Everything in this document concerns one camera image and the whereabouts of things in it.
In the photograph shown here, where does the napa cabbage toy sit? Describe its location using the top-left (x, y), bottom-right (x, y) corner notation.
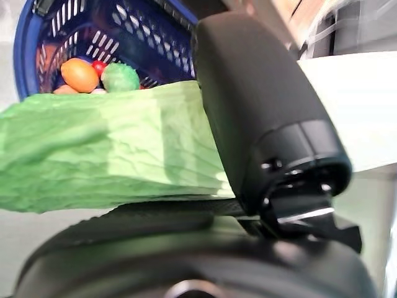
top-left (0, 51), bottom-right (397, 215)

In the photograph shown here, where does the blue plastic shopping basket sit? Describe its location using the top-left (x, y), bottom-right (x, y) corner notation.
top-left (14, 0), bottom-right (202, 101)

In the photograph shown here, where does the bumpy green toy vegetable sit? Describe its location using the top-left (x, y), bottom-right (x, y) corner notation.
top-left (101, 63), bottom-right (140, 93)

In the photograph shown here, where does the small red toy vegetable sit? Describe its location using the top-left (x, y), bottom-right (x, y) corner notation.
top-left (92, 60), bottom-right (108, 78)

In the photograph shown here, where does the orange round toy vegetable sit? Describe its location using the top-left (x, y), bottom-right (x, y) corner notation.
top-left (60, 58), bottom-right (100, 93)

